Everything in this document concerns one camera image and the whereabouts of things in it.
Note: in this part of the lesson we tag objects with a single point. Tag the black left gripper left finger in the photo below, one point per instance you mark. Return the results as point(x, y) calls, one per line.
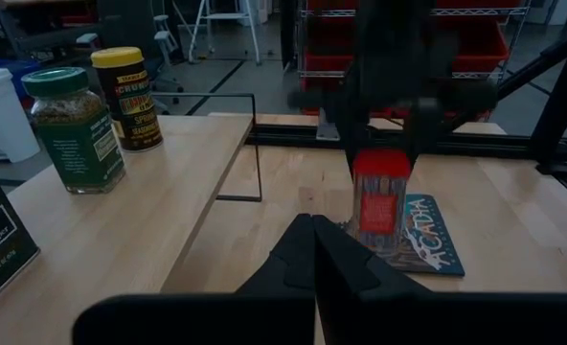
point(245, 316)

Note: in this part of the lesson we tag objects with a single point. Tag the Acadia picture book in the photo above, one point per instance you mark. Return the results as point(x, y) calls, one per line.
point(432, 239)

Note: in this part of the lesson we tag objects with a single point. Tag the black table frame rail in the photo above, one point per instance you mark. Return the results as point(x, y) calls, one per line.
point(288, 139)

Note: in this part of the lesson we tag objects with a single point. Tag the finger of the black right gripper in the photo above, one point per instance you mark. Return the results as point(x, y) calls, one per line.
point(353, 134)
point(416, 136)

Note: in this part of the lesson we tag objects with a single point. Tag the green black pepper tin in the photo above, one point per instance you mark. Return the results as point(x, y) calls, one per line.
point(1, 239)

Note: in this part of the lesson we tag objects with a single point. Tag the red bin shelving rack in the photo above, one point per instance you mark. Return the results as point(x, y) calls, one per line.
point(480, 45)

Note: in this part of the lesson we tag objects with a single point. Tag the white stepladder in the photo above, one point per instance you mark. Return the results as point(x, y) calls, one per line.
point(226, 16)

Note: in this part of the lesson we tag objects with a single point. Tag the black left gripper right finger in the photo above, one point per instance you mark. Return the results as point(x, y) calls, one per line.
point(408, 316)

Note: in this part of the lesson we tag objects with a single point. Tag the green-lidded glass herb jar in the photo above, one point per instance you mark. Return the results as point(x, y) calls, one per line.
point(77, 144)

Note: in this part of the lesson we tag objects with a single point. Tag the yellow-lidded crunchy onion jar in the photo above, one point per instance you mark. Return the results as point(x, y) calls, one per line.
point(132, 105)

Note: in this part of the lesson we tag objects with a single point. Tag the grey metal mount bracket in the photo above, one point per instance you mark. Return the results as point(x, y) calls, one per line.
point(327, 127)

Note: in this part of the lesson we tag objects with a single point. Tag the white trash bin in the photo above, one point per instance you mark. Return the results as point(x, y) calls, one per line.
point(1, 115)

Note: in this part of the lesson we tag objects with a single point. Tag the red-lidded smoked paprika tin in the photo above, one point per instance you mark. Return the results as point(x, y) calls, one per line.
point(379, 215)

